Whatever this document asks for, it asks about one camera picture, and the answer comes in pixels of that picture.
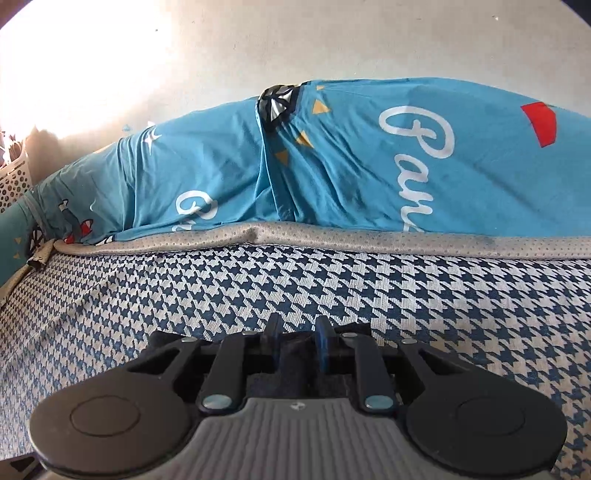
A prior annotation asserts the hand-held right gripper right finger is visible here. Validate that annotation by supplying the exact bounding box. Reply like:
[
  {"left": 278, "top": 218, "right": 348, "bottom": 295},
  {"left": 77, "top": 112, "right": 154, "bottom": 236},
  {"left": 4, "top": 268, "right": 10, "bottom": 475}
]
[{"left": 315, "top": 316, "right": 467, "bottom": 414}]

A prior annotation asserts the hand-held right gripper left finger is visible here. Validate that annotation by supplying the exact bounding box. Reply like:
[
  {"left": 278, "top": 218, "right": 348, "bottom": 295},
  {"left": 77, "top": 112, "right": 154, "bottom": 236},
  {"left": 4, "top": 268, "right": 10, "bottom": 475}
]
[{"left": 127, "top": 313, "right": 282, "bottom": 414}]

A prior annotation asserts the black t-shirt with red print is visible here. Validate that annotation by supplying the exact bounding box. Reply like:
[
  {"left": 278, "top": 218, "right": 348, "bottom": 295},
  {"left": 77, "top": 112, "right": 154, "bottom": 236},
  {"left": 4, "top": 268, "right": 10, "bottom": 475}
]
[{"left": 148, "top": 323, "right": 398, "bottom": 402}]

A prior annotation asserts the blue white houndstooth mat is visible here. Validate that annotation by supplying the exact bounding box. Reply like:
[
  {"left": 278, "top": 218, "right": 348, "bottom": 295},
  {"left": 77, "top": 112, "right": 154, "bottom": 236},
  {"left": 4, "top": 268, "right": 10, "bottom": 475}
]
[{"left": 0, "top": 222, "right": 591, "bottom": 480}]

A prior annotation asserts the blue printed bed sheet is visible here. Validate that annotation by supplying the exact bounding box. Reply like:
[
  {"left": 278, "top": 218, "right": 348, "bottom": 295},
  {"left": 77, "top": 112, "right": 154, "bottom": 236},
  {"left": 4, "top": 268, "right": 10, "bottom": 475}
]
[{"left": 0, "top": 78, "right": 591, "bottom": 289}]

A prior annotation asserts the white perforated laundry basket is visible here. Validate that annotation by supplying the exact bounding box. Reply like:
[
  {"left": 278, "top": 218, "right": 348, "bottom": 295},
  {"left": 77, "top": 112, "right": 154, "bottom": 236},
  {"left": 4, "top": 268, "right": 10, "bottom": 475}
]
[{"left": 0, "top": 138, "right": 33, "bottom": 215}]

